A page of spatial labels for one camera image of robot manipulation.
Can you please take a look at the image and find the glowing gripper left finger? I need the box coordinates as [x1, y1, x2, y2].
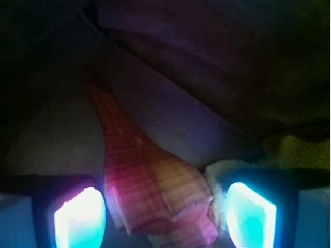
[18, 175, 106, 247]

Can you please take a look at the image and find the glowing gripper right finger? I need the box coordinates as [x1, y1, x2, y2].
[224, 169, 330, 247]

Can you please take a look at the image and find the brown spiral seashell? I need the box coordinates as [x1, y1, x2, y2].
[84, 74, 218, 247]

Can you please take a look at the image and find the yellow microfiber cloth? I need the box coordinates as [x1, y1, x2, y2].
[204, 135, 330, 237]

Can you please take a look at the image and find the brown paper bag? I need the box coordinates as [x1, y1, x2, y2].
[1, 1, 330, 180]

